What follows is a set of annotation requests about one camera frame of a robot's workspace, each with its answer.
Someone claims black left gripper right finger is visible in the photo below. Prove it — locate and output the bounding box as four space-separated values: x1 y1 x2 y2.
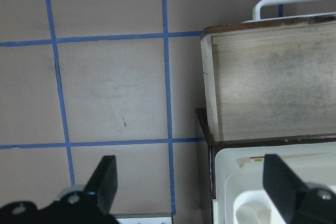
262 154 335 223

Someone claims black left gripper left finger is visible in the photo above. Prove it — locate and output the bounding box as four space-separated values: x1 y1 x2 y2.
1 155 117 223

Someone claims wooden drawer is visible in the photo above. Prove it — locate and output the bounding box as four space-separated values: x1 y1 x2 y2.
201 14 335 142

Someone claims white plastic tray box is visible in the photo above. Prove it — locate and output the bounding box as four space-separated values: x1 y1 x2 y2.
213 142 335 223

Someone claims white drawer handle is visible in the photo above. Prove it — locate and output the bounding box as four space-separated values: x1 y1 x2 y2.
244 0 335 23

